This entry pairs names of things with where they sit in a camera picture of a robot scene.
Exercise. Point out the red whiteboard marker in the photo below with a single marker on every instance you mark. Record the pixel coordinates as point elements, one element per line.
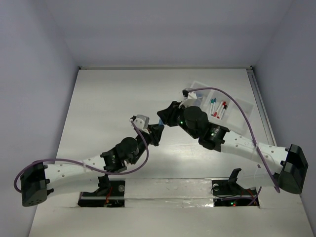
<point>217,109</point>
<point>224,103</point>

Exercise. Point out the green whiteboard marker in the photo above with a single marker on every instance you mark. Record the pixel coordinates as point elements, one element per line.
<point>213,105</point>

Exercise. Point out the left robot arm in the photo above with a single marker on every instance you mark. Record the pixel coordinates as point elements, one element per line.
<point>46,178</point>

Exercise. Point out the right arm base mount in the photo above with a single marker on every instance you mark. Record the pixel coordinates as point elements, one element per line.
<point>227,193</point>

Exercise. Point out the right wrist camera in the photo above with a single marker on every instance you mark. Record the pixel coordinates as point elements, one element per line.
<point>190,99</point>

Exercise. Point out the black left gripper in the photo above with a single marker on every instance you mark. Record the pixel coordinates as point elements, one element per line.
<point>154,130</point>

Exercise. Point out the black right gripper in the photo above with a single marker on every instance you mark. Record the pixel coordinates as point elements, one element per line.
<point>168,115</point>

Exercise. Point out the black whiteboard marker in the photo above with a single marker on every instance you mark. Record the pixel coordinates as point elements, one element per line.
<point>222,112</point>

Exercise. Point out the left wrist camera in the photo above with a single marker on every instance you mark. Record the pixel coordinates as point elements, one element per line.
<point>141,122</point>

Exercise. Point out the paper clip jar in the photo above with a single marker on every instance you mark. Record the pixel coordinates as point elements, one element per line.
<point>199,94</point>

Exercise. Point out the white compartment organizer tray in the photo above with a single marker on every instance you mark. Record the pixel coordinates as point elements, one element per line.
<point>236,110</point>

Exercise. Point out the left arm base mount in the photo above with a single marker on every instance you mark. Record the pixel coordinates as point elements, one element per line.
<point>110,194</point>

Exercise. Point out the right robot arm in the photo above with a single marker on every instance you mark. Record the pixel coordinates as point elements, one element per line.
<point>281,167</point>

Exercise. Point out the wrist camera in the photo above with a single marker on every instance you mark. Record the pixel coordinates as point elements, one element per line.
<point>190,99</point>
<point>141,122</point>

